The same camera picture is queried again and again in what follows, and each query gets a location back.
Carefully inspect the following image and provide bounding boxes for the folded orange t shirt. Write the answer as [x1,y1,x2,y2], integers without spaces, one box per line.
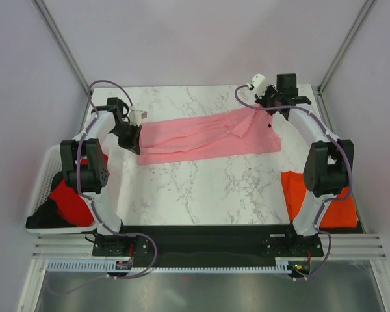
[281,171,358,229]

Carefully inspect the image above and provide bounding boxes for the black t shirt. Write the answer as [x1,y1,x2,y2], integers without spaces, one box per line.
[25,172,76,229]

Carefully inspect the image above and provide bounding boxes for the left aluminium frame post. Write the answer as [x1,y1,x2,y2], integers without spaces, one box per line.
[32,0,90,95]

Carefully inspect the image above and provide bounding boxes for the aluminium frame post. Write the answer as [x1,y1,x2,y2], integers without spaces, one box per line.
[32,0,90,95]
[316,0,377,96]

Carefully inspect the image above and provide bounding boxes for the aluminium rail profile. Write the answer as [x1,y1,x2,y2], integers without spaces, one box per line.
[33,234,386,260]

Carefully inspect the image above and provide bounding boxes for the white slotted cable duct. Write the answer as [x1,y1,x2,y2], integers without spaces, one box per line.
[46,258,292,274]

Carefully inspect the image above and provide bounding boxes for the white plastic laundry basket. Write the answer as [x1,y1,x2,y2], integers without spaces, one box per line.
[25,145,97,236]

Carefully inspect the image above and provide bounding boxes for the right aluminium frame post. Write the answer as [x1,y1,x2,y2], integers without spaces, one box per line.
[316,0,377,96]

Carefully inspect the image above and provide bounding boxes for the red t shirt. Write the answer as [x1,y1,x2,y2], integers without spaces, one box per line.
[47,171,94,228]

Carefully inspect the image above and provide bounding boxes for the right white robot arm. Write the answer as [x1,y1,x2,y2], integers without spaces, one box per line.
[249,73,354,256]

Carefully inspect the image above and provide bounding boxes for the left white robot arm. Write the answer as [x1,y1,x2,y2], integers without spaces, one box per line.
[59,97,147,255]

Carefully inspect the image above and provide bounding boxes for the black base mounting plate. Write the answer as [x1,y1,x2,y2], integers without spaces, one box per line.
[92,224,324,268]

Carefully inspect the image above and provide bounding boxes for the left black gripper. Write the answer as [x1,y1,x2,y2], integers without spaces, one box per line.
[110,123,142,155]

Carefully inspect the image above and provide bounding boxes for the pink polo shirt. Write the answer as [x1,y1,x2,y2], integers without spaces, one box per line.
[137,108,281,166]

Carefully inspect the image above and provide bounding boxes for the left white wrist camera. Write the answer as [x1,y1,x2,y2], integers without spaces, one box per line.
[127,110,148,127]

